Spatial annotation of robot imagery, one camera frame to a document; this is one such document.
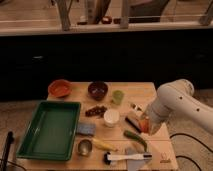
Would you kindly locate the beige wooden gripper finger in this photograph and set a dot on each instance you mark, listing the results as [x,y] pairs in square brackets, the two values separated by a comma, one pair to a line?
[154,127]

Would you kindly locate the orange red apple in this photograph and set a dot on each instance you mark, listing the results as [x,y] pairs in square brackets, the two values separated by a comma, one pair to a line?
[144,125]

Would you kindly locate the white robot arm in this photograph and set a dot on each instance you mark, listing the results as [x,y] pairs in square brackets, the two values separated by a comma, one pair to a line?
[177,96]

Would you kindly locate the white paper cup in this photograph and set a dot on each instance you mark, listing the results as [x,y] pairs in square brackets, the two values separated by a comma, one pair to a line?
[111,117]

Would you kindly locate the light green cup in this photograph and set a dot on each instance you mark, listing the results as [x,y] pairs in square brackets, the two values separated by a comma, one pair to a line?
[117,97]

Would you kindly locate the small metal cup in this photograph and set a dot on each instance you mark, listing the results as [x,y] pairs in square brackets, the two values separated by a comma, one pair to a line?
[85,147]

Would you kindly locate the wooden block eraser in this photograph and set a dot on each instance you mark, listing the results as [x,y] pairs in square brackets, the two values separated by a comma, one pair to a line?
[132,119]

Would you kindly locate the green chili pepper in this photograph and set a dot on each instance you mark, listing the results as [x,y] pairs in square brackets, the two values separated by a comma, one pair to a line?
[136,138]

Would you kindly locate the silver fork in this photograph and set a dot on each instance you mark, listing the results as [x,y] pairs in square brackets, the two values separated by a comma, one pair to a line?
[135,107]

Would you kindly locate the grey cloth piece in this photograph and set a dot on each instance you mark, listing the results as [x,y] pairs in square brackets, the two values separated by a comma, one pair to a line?
[137,164]

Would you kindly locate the bunch of dark grapes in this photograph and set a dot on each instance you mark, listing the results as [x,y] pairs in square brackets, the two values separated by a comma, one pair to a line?
[96,111]

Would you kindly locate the blue grey sponge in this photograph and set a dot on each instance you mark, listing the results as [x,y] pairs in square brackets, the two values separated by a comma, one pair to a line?
[86,128]

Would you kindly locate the dark maroon bowl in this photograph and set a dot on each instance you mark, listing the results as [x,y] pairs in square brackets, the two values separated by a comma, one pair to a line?
[97,90]

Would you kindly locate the orange bowl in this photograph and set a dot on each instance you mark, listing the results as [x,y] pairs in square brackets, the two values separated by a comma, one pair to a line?
[59,88]

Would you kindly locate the green plastic tray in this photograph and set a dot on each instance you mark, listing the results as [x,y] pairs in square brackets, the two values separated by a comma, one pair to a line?
[51,132]

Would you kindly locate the red bowl in background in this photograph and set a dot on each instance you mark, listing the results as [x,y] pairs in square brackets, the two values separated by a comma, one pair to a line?
[106,20]

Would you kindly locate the black stand pole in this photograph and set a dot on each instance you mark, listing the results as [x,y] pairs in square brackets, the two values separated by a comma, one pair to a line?
[6,150]

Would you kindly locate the white handled brush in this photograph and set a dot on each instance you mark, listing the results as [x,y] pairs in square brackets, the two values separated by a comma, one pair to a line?
[108,157]

